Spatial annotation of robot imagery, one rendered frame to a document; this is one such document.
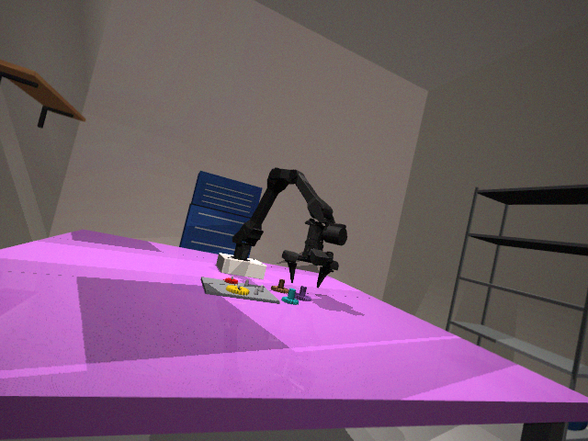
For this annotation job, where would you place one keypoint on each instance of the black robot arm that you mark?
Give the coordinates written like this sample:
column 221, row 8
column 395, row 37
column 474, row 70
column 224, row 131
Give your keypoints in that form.
column 277, row 181

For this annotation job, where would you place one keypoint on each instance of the teal gear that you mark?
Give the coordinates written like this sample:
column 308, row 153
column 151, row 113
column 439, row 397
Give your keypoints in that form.
column 290, row 298

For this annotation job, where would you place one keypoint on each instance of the purple gear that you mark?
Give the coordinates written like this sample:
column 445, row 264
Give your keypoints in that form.
column 301, row 295

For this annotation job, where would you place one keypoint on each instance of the orange gear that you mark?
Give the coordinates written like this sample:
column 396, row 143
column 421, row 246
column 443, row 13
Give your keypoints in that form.
column 280, row 288

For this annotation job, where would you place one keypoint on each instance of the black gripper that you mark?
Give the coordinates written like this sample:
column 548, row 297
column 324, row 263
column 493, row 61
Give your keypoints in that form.
column 292, row 257

